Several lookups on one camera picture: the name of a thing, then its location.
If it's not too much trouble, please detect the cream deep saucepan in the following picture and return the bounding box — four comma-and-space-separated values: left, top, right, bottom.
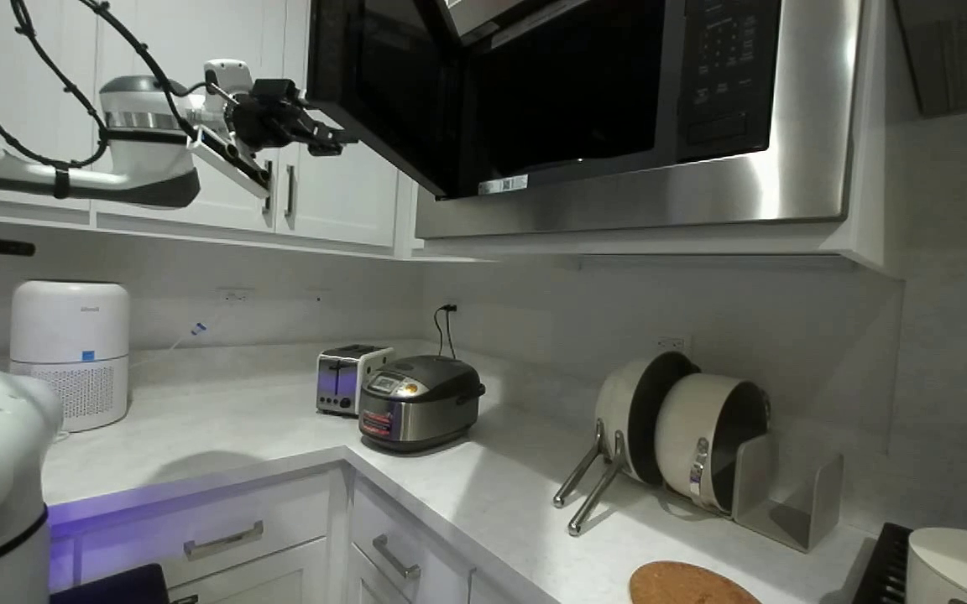
653, 369, 774, 515

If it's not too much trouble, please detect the white toaster with black dots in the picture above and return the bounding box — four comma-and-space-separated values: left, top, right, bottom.
314, 341, 395, 418

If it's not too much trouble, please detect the white air purifier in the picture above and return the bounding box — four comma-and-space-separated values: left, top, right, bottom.
8, 277, 133, 436

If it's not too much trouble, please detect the black toaster power cable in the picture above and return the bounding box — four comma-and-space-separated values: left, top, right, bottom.
430, 301, 449, 363

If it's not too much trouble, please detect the black rice cooker power cable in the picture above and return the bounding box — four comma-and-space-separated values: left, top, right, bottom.
436, 298, 466, 363

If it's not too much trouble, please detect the stainless steel microwave body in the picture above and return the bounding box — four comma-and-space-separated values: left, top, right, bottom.
414, 0, 862, 246

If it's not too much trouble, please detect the dark blue fabric object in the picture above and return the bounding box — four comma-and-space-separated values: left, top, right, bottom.
47, 560, 176, 604

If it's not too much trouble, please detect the narrow white upper cabinet door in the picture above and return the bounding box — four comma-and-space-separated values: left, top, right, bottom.
280, 146, 405, 252

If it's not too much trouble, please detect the wide white upper cabinet door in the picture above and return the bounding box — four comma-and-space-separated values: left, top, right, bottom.
90, 0, 281, 238

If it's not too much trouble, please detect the black gas cooktop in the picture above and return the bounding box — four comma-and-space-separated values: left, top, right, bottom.
849, 515, 912, 604

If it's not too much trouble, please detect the round cork trivet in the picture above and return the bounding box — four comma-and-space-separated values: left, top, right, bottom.
627, 556, 766, 604

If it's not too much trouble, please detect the long white drawer front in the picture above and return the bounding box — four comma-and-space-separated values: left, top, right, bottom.
72, 466, 344, 589

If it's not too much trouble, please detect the long silver drawer handle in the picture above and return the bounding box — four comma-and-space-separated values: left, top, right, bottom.
182, 515, 270, 565

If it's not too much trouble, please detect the silver rice cooker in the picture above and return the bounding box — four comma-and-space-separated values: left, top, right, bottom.
356, 353, 490, 457

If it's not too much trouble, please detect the black glass microwave door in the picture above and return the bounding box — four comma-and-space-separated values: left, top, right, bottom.
307, 0, 477, 200

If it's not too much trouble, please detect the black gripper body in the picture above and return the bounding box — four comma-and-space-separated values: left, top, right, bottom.
232, 75, 310, 153

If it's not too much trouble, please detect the metal pan rack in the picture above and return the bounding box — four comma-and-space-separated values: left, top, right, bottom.
730, 429, 846, 554

